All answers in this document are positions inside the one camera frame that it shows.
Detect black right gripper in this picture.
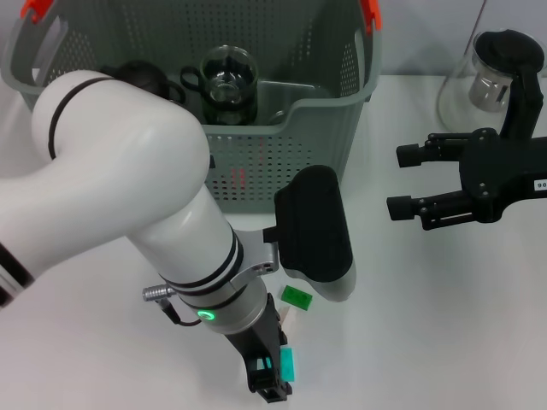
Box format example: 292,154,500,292
386,127,547,231

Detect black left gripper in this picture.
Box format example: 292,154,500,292
224,293,294,405

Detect teal four-stud brick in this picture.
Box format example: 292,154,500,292
256,348,297,383

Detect white plastic brick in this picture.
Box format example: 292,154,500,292
279,303,301,330

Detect green two-stud brick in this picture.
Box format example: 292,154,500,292
279,284,314,311

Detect grey perforated storage basket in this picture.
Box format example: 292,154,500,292
0,0,384,214

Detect glass teapot black lid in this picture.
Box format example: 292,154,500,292
436,28,547,140

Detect dark clay teapot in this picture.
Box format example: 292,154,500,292
100,59,188,106

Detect left wrist connector cable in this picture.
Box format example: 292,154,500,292
141,284,204,328

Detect thin grey cable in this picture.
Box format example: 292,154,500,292
471,0,488,44

